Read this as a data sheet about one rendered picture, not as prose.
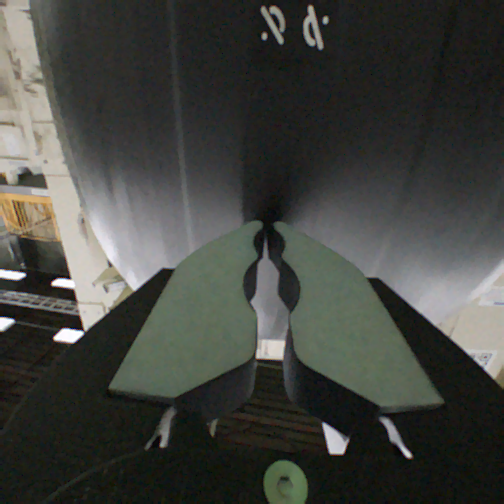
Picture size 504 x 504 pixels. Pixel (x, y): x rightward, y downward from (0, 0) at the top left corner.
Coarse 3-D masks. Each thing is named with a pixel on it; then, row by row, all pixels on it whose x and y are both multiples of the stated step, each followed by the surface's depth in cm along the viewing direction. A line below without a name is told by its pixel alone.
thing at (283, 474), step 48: (192, 432) 5; (384, 432) 5; (96, 480) 4; (144, 480) 4; (192, 480) 4; (240, 480) 4; (288, 480) 4; (336, 480) 4; (384, 480) 4; (432, 480) 4
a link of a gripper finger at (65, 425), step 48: (144, 288) 8; (96, 336) 6; (48, 384) 5; (96, 384) 5; (0, 432) 5; (48, 432) 5; (96, 432) 5; (144, 432) 5; (0, 480) 4; (48, 480) 4
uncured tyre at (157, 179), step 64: (64, 0) 10; (128, 0) 9; (192, 0) 9; (384, 0) 9; (448, 0) 9; (64, 64) 11; (128, 64) 10; (192, 64) 10; (384, 64) 10; (448, 64) 10; (64, 128) 14; (128, 128) 11; (192, 128) 11; (256, 128) 11; (320, 128) 11; (384, 128) 11; (448, 128) 11; (128, 192) 13; (192, 192) 12; (256, 192) 12; (320, 192) 12; (384, 192) 12; (448, 192) 12; (128, 256) 16; (384, 256) 14; (448, 256) 14
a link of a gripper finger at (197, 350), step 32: (256, 224) 11; (192, 256) 9; (224, 256) 9; (256, 256) 9; (192, 288) 8; (224, 288) 8; (256, 288) 10; (160, 320) 7; (192, 320) 7; (224, 320) 7; (256, 320) 7; (128, 352) 6; (160, 352) 6; (192, 352) 6; (224, 352) 6; (256, 352) 6; (128, 384) 5; (160, 384) 5; (192, 384) 5; (224, 384) 6
